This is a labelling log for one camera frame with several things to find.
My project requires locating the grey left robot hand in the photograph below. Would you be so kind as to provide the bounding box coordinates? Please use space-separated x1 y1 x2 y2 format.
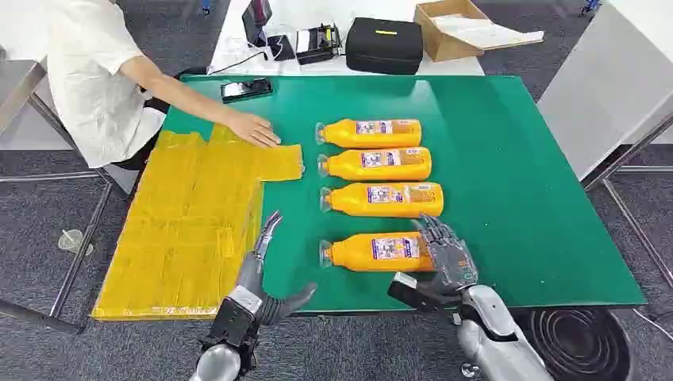
235 210 318 327

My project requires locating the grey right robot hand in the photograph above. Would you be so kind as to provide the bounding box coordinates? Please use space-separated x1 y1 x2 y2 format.
412 213 479 297

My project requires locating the orange drink bottle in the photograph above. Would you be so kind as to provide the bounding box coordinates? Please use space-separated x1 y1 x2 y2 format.
317 147 433 183
314 117 423 150
318 231 437 274
319 182 445 219

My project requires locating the yellow plastic sheet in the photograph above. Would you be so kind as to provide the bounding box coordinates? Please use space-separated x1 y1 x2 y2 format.
90 123 306 322

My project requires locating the green table mat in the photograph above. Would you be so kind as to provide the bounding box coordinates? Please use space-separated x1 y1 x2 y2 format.
160 73 647 315

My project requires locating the person's hand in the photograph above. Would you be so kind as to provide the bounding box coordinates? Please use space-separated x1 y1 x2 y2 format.
225 111 283 149

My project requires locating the black round ribbed base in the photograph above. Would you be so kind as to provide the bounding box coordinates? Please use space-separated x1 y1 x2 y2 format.
517 307 636 381

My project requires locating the clear plastic cup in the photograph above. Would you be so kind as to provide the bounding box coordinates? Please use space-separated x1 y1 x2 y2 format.
57 229 94 258

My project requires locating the black smartphone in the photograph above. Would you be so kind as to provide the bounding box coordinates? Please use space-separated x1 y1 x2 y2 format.
220 77 274 104

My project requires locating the brown cardboard box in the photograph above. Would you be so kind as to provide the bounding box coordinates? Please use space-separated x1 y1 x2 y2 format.
413 0 546 63

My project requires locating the black zip case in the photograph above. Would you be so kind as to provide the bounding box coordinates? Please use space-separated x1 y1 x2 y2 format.
344 17 425 75

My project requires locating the small flat black device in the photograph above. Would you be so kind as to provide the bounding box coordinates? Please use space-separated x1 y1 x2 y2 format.
266 34 297 63

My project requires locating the white side table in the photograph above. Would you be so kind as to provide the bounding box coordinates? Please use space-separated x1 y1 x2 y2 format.
536 0 673 183

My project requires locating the white foam sheet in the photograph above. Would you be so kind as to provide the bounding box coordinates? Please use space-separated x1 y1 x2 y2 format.
431 13 546 52

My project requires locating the black label printer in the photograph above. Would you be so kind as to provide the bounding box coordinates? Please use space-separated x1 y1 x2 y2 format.
295 23 344 66

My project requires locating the dark upright device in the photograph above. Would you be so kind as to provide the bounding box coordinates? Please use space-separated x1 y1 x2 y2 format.
241 0 274 48

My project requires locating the person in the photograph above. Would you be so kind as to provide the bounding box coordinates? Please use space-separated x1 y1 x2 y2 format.
0 0 207 172

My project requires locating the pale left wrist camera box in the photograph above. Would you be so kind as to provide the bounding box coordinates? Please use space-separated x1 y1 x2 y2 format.
210 285 263 345

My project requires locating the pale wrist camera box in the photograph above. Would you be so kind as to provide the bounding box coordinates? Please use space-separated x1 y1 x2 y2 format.
387 271 454 314
210 285 263 345

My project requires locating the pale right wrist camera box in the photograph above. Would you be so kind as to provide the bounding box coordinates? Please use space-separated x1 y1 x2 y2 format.
387 271 454 314

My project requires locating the steel table frame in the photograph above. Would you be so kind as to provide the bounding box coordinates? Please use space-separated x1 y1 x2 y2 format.
0 57 115 336
580 113 673 291

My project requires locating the black cable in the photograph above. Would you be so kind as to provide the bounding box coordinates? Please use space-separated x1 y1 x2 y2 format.
207 49 270 76

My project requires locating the white floor cable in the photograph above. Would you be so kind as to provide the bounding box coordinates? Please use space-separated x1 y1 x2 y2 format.
630 307 673 344

